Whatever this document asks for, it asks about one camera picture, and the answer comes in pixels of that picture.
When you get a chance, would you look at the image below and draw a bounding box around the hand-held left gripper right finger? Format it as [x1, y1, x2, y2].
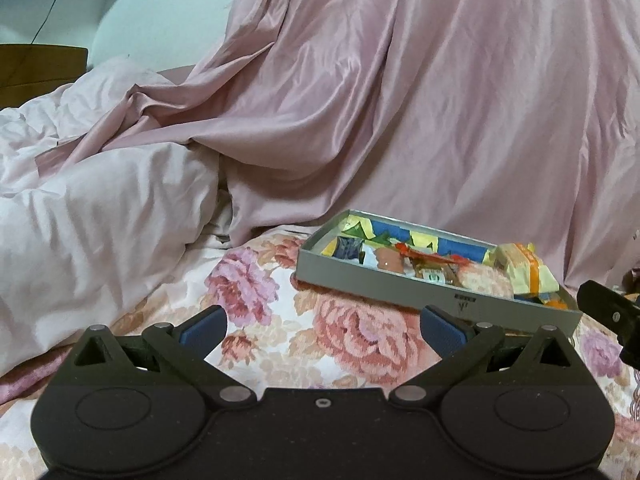
[390, 305, 587, 407]

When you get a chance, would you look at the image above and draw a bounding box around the wooden headboard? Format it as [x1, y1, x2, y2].
[0, 45, 89, 109]

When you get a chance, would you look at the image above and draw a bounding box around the yellow orange cake packet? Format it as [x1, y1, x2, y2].
[492, 242, 562, 302]

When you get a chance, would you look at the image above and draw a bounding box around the grey shallow cardboard box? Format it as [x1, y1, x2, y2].
[296, 208, 583, 336]

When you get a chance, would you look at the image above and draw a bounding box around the pink satin sheet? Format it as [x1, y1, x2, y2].
[40, 0, 640, 292]

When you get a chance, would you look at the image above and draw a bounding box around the pale pink duvet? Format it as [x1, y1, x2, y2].
[0, 57, 236, 376]

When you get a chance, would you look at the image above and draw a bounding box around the light blue sausage packet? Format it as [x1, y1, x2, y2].
[376, 247, 408, 273]

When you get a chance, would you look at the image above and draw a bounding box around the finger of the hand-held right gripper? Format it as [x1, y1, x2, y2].
[576, 280, 633, 333]

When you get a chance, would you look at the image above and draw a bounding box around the thin black wall cable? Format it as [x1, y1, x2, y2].
[30, 0, 67, 44]

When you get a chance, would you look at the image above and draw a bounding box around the floral bed sheet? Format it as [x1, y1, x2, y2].
[0, 225, 640, 480]

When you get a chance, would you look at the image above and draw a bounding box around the round rice cracker packet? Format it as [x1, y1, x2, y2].
[457, 262, 516, 297]

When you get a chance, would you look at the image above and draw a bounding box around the red dried tofu packet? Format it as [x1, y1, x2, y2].
[395, 242, 471, 267]

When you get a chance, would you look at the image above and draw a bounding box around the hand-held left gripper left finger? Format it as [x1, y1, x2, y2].
[59, 305, 257, 407]

